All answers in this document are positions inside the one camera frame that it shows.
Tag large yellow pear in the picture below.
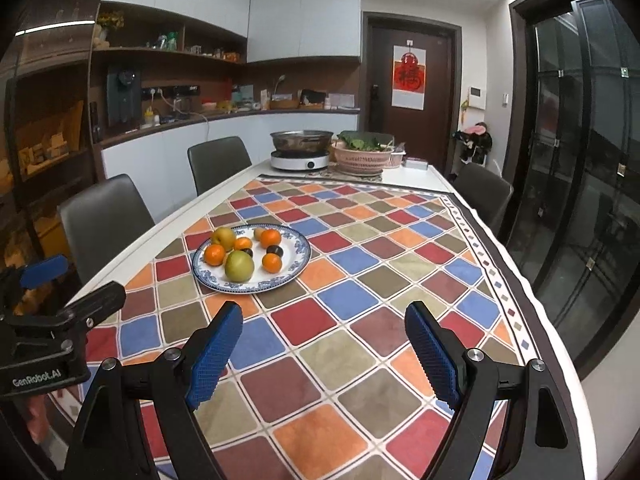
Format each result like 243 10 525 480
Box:
210 226 236 252

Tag small orange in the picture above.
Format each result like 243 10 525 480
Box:
233 237 253 250

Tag large orange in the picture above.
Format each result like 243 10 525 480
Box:
259 229 282 249

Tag dark chair near left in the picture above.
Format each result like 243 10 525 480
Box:
58 174 155 284

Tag dark chair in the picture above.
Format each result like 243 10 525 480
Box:
188 136 252 195
452 162 513 235
58 174 155 284

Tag white lower cabinets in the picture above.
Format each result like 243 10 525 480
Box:
101 110 359 222

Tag white cabinets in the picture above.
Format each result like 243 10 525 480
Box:
104 0 361 63
101 110 359 222

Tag blue white porcelain plate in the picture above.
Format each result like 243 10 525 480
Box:
191 223 311 295

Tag colourful checkered tablecloth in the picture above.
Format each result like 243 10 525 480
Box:
87 177 538 479

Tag dark chair far left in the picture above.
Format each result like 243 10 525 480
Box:
188 136 252 195

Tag black water dispenser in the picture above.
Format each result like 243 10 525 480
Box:
106 66 142 127

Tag white induction cooker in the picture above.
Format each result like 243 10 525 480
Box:
270 151 330 172

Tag dark chair right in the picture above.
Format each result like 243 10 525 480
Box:
452 162 513 235

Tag steel pot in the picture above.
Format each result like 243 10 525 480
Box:
270 130 333 154

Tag small white box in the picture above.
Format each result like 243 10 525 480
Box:
402 157 428 170

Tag glass sliding door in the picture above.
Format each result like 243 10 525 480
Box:
508 0 639 376

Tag pink basket with greens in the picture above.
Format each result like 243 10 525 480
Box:
331 130 405 177

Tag dark wooden door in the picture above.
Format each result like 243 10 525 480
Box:
358 12 462 174

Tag white upper cabinets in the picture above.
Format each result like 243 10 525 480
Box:
104 0 361 63

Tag red fu door poster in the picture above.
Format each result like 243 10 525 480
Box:
390 46 426 110

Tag white wall intercom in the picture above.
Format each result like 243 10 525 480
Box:
468 86 486 110

